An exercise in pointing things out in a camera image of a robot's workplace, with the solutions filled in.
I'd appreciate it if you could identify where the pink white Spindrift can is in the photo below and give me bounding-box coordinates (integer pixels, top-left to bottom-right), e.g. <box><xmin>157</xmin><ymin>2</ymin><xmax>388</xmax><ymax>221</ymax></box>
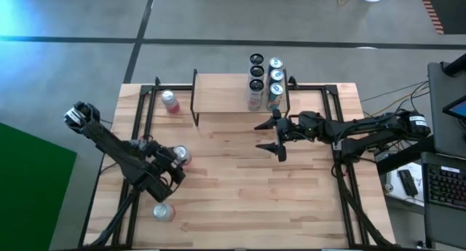
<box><xmin>160</xmin><ymin>89</ymin><xmax>181</xmax><ymax>115</ymax></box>
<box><xmin>151</xmin><ymin>202</ymin><xmax>176</xmax><ymax>223</ymax></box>
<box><xmin>173</xmin><ymin>145</ymin><xmax>193</xmax><ymax>167</ymax></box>

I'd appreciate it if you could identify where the Celsius Peach Vibe can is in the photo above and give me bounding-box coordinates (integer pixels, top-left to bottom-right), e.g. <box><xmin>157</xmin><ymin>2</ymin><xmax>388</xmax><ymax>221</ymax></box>
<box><xmin>249</xmin><ymin>53</ymin><xmax>266</xmax><ymax>68</ymax></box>
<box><xmin>247</xmin><ymin>79</ymin><xmax>266</xmax><ymax>112</ymax></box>
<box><xmin>248</xmin><ymin>64</ymin><xmax>266</xmax><ymax>81</ymax></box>

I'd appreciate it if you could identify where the black aluminium table frame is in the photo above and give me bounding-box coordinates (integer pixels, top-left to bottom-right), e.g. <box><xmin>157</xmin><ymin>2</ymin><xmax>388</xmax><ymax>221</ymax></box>
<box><xmin>78</xmin><ymin>76</ymin><xmax>398</xmax><ymax>250</ymax></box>

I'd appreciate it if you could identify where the grey keyboard tray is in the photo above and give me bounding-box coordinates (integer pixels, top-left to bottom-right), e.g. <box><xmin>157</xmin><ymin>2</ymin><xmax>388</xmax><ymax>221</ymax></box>
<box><xmin>420</xmin><ymin>151</ymin><xmax>466</xmax><ymax>250</ymax></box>

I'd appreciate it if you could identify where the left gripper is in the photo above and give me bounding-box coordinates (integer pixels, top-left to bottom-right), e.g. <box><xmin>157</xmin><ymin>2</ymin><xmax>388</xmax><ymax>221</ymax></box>
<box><xmin>145</xmin><ymin>141</ymin><xmax>186</xmax><ymax>185</ymax></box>

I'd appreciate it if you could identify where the black desk support pole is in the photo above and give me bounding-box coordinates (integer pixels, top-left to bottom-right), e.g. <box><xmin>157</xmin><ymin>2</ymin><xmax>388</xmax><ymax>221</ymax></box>
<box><xmin>376</xmin><ymin>134</ymin><xmax>436</xmax><ymax>175</ymax></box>

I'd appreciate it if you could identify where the yellow cable bundle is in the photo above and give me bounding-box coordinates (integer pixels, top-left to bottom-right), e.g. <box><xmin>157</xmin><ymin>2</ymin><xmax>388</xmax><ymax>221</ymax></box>
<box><xmin>363</xmin><ymin>85</ymin><xmax>430</xmax><ymax>117</ymax></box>

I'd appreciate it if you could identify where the computer monitor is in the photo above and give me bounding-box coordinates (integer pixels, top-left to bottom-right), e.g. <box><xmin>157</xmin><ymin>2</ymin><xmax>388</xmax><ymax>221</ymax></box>
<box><xmin>442</xmin><ymin>94</ymin><xmax>466</xmax><ymax>120</ymax></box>

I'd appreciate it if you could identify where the green floor mat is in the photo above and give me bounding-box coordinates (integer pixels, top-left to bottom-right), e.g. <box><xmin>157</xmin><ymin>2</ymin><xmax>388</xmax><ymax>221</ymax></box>
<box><xmin>0</xmin><ymin>121</ymin><xmax>78</xmax><ymax>251</ymax></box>

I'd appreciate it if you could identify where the white paper sheet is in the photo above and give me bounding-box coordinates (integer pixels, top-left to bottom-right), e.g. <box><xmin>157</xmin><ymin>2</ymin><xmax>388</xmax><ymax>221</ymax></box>
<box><xmin>384</xmin><ymin>162</ymin><xmax>425</xmax><ymax>207</ymax></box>

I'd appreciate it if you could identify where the black computer keyboard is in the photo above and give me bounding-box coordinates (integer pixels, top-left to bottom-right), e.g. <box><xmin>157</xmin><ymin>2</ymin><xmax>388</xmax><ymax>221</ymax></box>
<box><xmin>426</xmin><ymin>162</ymin><xmax>466</xmax><ymax>212</ymax></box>

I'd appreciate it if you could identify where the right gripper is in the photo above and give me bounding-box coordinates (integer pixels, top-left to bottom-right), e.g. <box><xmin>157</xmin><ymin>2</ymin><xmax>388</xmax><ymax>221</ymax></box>
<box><xmin>253</xmin><ymin>109</ymin><xmax>328</xmax><ymax>163</ymax></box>

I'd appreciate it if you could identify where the black cable bundle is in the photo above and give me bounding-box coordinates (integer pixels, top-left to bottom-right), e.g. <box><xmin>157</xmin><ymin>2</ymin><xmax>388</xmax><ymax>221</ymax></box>
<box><xmin>360</xmin><ymin>79</ymin><xmax>430</xmax><ymax>116</ymax></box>

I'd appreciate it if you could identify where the black mat orange striped edge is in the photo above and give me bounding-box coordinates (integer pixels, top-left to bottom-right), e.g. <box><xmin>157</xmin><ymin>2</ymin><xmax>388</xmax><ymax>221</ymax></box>
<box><xmin>416</xmin><ymin>0</ymin><xmax>466</xmax><ymax>36</ymax></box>

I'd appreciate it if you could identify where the grey computer desk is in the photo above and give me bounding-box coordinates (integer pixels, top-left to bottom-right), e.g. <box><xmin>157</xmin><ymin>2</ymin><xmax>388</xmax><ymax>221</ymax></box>
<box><xmin>427</xmin><ymin>53</ymin><xmax>466</xmax><ymax>159</ymax></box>

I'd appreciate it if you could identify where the black phone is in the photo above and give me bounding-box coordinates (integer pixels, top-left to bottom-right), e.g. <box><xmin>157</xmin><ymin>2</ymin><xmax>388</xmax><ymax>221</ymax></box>
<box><xmin>397</xmin><ymin>169</ymin><xmax>419</xmax><ymax>197</ymax></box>

